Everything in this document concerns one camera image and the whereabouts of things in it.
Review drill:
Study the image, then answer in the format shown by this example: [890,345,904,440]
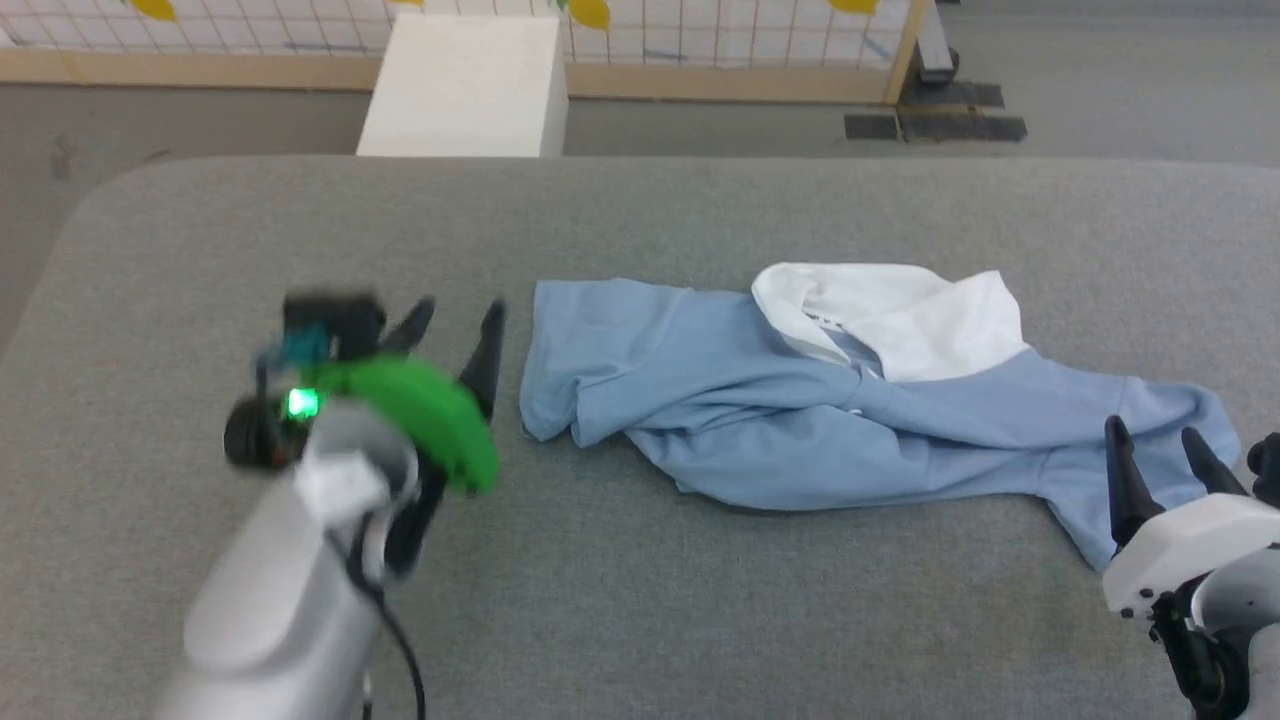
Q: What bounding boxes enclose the white box pedestal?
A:
[356,12,570,159]

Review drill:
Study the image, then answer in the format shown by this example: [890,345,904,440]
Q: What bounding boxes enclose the grey black stand base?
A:
[914,0,962,84]

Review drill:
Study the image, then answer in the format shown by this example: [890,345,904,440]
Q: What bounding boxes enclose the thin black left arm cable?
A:
[345,505,428,720]

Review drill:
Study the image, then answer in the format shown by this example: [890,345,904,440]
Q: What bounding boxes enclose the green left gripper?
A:
[298,297,508,497]

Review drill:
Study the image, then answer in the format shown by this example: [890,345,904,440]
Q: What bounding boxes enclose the black floor mat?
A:
[844,80,1029,143]

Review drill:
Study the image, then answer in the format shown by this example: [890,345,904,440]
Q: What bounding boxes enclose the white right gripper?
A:
[1101,415,1280,617]

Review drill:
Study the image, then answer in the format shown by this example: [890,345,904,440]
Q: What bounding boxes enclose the lemon print grid wall panel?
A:
[0,0,933,107]

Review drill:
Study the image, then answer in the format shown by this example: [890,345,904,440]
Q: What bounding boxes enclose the blue and white hoodie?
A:
[518,262,1243,573]

